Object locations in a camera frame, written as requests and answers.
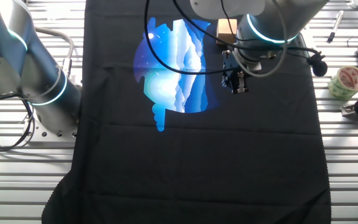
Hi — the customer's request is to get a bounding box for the black cloth with blue print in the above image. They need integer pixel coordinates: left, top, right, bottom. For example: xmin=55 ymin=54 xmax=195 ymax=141
xmin=41 ymin=0 xmax=332 ymax=224

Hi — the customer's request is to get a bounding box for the thick grey base cable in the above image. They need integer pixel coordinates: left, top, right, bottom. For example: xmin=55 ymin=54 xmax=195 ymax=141
xmin=34 ymin=27 xmax=75 ymax=79

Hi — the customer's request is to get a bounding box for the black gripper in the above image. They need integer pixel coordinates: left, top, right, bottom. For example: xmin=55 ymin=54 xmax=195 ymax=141
xmin=221 ymin=49 xmax=250 ymax=95

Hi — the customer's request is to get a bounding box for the clear packing tape roll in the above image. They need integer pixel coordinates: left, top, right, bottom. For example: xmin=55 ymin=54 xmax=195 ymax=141
xmin=327 ymin=65 xmax=358 ymax=100

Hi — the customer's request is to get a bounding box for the small wooden block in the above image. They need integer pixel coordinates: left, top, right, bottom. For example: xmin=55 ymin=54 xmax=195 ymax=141
xmin=216 ymin=18 xmax=238 ymax=45

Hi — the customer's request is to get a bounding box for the black base cable bundle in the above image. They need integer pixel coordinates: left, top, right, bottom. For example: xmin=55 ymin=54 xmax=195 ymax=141
xmin=0 ymin=93 xmax=37 ymax=152

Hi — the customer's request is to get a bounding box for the silver black pen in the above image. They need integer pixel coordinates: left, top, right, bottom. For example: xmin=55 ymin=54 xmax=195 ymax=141
xmin=326 ymin=10 xmax=344 ymax=44

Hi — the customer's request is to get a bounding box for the black camera cable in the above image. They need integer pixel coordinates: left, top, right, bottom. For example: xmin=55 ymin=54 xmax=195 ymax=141
xmin=144 ymin=0 xmax=328 ymax=78

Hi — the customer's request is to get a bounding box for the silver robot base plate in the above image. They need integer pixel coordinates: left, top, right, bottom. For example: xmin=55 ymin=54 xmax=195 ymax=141
xmin=23 ymin=118 xmax=78 ymax=142

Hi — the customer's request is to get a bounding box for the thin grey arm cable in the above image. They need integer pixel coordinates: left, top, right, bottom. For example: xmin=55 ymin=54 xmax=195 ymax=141
xmin=231 ymin=0 xmax=289 ymax=78

